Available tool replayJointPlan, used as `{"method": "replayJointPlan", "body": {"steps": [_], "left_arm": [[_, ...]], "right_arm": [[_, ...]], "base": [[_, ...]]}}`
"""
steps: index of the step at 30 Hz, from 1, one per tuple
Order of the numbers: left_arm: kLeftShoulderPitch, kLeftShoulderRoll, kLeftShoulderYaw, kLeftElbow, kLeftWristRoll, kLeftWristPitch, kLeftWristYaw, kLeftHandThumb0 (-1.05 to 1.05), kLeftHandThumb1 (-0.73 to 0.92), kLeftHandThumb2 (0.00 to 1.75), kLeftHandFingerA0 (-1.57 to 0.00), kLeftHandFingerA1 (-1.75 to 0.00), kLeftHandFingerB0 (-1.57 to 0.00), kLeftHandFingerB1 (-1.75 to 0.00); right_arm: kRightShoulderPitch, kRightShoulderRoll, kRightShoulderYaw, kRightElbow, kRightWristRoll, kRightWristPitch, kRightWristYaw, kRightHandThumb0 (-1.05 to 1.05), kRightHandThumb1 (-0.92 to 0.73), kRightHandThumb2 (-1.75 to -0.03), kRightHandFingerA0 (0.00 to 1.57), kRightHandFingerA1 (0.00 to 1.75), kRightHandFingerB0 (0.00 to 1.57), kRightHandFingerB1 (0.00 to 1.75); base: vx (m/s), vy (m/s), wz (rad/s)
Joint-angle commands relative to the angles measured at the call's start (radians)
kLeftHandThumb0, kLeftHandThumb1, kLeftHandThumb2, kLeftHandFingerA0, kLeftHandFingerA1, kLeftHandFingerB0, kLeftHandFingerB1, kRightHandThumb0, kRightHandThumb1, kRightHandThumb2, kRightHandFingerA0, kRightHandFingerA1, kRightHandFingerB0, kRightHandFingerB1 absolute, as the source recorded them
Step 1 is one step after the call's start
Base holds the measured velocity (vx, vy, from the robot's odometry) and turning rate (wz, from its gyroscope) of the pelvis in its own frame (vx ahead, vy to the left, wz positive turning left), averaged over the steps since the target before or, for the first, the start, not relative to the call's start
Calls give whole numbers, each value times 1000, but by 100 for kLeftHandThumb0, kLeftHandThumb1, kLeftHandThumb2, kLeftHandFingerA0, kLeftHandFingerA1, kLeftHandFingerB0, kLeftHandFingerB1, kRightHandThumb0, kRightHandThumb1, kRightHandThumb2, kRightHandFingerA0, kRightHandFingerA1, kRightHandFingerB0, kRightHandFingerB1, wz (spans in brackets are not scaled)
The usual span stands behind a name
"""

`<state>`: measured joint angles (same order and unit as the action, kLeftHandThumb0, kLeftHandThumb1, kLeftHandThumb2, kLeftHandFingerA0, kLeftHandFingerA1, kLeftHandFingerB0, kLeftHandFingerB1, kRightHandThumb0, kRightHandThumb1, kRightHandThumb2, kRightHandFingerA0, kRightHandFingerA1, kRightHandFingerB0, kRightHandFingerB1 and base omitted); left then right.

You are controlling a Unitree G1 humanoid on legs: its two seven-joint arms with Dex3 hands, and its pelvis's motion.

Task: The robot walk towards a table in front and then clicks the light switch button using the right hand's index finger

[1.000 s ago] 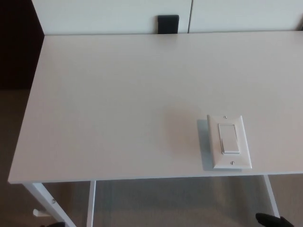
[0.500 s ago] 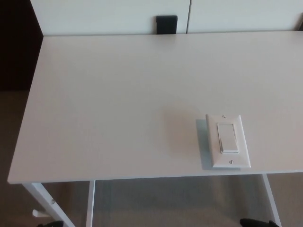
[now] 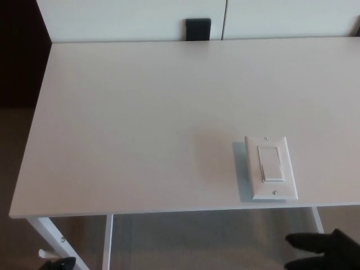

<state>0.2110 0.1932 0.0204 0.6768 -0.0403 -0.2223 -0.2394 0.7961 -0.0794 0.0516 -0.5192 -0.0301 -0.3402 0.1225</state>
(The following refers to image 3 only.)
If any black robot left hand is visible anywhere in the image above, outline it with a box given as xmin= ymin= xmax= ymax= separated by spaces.
xmin=42 ymin=256 xmax=77 ymax=270

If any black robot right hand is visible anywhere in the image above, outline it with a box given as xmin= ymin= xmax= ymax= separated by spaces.
xmin=284 ymin=228 xmax=360 ymax=270

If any white rocker light switch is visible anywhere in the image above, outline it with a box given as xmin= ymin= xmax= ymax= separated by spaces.
xmin=244 ymin=136 xmax=299 ymax=201

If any white peg on table leg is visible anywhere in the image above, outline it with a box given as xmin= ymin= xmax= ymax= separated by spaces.
xmin=38 ymin=249 xmax=61 ymax=259

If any white cabinet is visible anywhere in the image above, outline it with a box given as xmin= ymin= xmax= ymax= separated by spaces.
xmin=35 ymin=0 xmax=360 ymax=43

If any white metal table leg frame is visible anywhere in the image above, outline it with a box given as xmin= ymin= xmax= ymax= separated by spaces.
xmin=26 ymin=213 xmax=114 ymax=270
xmin=310 ymin=206 xmax=325 ymax=234

